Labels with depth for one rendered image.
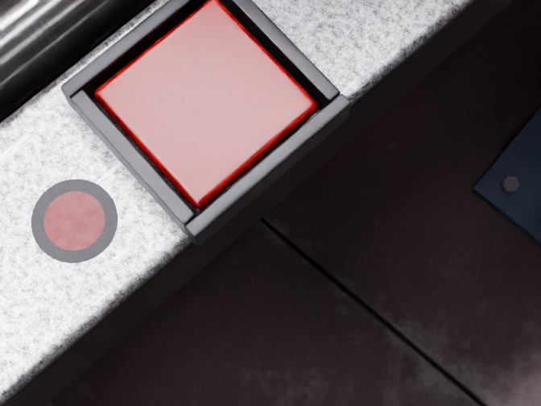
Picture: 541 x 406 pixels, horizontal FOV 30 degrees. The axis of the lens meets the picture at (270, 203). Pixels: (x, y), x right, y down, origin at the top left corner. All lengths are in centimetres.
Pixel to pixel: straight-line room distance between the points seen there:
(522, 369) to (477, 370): 6
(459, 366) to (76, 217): 97
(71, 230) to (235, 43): 9
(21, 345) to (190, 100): 11
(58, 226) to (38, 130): 4
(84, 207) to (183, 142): 4
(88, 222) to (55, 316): 4
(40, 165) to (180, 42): 7
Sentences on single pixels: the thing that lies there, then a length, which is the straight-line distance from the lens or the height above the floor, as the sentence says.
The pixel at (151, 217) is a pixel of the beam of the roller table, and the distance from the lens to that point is 38.
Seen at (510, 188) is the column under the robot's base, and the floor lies 2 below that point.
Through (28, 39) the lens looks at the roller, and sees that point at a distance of 41.
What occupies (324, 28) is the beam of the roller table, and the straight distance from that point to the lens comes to 40.
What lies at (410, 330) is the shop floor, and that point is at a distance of 131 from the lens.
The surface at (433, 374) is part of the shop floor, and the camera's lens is 130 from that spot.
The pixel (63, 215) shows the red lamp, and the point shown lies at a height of 92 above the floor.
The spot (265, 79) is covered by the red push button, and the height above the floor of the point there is 93.
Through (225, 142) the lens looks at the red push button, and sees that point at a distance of 37.
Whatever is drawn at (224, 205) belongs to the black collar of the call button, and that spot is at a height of 93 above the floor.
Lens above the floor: 128
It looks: 75 degrees down
